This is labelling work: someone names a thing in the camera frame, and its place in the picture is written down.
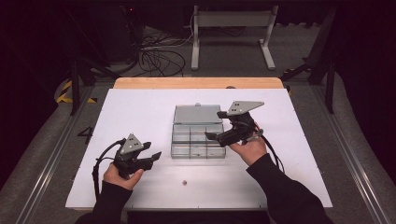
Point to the aluminium floor rail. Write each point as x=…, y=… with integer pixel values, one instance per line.
x=56, y=155
x=348, y=155

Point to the black tripod stand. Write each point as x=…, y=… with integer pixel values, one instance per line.
x=74, y=87

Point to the white metal stand frame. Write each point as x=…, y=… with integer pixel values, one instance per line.
x=233, y=19

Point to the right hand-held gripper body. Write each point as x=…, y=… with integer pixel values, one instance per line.
x=241, y=107

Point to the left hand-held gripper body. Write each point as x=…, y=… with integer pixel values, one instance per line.
x=130, y=146

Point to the black equipment cabinet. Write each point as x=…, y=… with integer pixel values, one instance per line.
x=118, y=31

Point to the person's right hand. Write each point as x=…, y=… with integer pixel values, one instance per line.
x=252, y=152

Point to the clear plastic compartment box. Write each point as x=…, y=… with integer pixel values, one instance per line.
x=190, y=137

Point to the black metal stand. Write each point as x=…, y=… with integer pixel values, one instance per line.
x=330, y=90

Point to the person's black torso clothing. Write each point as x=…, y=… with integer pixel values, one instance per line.
x=196, y=217

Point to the person's left hand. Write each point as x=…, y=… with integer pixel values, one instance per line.
x=121, y=182

